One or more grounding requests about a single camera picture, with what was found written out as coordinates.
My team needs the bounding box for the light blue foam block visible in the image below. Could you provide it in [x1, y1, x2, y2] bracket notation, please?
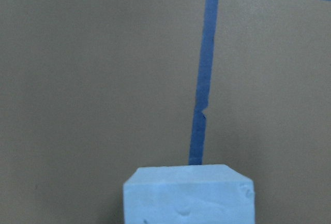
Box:
[123, 165, 255, 223]

